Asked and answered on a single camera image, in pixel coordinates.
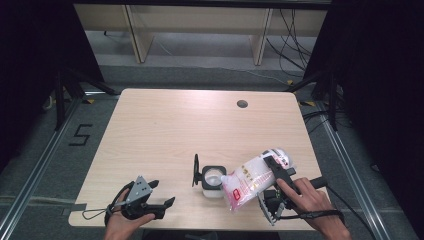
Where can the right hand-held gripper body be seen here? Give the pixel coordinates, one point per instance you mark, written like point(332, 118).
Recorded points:
point(275, 200)

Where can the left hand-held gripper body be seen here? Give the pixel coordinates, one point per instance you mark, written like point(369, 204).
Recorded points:
point(140, 190)

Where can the red and white pouch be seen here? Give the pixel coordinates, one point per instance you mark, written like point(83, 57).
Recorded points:
point(248, 181)

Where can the clear jar with black lid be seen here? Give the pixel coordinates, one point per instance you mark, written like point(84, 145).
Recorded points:
point(213, 178)

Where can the person's right hand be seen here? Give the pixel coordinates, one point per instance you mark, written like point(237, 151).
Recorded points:
point(310, 201)

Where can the person's left hand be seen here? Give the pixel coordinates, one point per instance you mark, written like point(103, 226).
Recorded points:
point(121, 227)

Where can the dark round table grommet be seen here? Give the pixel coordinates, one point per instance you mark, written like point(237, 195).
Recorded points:
point(242, 104)

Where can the black metal stand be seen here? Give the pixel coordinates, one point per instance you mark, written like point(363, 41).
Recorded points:
point(332, 100)
point(60, 100)

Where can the black curtain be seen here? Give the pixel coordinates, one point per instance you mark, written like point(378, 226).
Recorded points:
point(33, 50)
point(383, 66)

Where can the aluminium floor rail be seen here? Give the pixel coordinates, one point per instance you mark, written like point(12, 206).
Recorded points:
point(349, 166)
point(33, 176)

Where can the light wooden desk frame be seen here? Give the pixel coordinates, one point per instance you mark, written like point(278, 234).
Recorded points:
point(200, 20)

